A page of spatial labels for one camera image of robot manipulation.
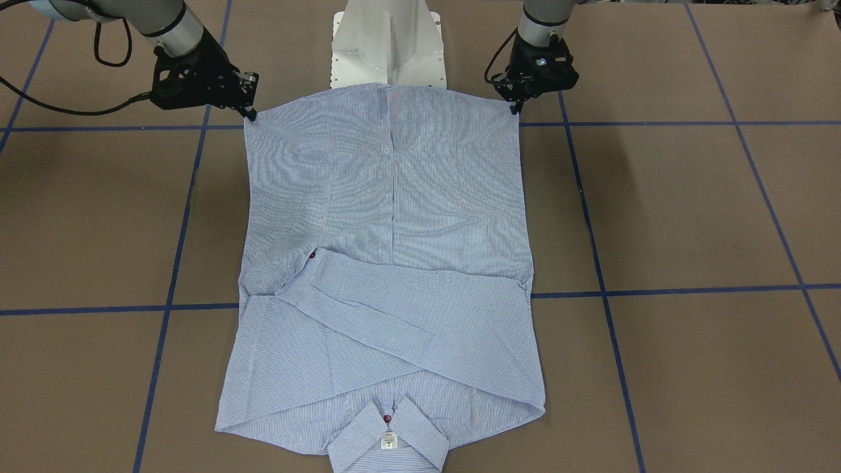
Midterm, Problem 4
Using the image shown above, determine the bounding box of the blue striped button-up shirt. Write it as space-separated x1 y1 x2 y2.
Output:
214 83 546 472

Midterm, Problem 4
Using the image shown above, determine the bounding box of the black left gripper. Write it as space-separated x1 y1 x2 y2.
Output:
489 33 580 116

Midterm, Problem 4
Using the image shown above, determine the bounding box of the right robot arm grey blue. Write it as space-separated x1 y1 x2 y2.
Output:
2 1 259 121

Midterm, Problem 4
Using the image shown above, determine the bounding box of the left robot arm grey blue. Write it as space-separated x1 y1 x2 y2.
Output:
484 1 580 116

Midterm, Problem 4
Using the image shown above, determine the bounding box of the black cable on white table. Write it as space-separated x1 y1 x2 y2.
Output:
0 20 155 118

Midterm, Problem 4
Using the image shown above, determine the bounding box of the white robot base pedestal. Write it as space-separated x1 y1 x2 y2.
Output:
330 1 447 89

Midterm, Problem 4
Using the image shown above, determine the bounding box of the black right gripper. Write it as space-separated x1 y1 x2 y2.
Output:
150 30 259 122

